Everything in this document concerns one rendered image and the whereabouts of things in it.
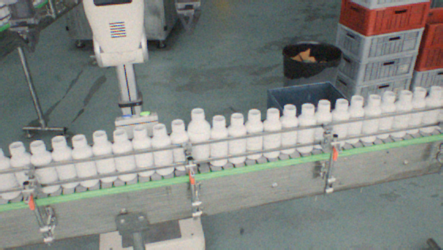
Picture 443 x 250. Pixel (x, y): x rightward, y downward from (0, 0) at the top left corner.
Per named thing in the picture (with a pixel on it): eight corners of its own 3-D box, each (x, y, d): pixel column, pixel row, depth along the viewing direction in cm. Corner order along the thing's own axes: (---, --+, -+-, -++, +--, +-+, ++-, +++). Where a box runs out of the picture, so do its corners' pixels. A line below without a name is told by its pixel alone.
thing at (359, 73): (356, 86, 339) (360, 62, 327) (331, 68, 372) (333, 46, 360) (413, 75, 354) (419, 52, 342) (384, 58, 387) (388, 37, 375)
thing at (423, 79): (412, 93, 372) (418, 72, 360) (386, 76, 406) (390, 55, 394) (463, 85, 385) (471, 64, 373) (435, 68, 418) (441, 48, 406)
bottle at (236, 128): (224, 157, 131) (223, 114, 122) (239, 151, 134) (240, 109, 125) (233, 167, 127) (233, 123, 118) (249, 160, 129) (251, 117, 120)
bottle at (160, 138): (159, 178, 123) (152, 134, 114) (153, 168, 128) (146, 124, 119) (177, 172, 125) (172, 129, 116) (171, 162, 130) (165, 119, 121)
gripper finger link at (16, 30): (17, 56, 108) (7, 23, 103) (22, 47, 113) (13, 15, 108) (43, 54, 109) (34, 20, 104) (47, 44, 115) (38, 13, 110)
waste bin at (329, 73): (289, 142, 312) (295, 66, 277) (270, 113, 349) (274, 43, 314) (342, 133, 319) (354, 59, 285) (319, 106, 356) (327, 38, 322)
